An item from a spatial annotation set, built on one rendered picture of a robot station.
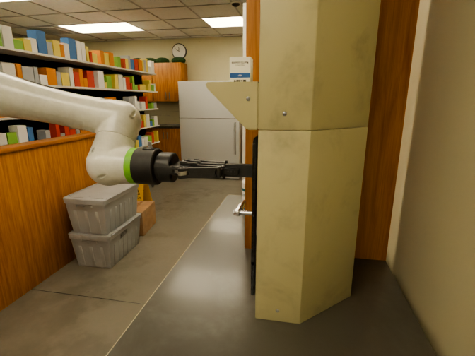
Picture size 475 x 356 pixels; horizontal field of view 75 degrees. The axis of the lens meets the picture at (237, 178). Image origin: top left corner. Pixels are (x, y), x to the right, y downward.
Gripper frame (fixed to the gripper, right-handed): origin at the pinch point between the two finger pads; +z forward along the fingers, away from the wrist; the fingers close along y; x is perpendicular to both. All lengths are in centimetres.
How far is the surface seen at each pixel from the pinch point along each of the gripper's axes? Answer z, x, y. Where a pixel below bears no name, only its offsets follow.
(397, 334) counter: 38, 37, -4
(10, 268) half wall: -190, 104, 98
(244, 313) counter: 2.0, 37.0, -3.2
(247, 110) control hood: 2.3, -14.2, -4.6
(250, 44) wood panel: -2.8, -33.1, 32.4
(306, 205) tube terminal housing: 15.7, 6.2, -4.6
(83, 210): -165, 76, 149
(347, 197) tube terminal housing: 25.8, 6.9, 5.5
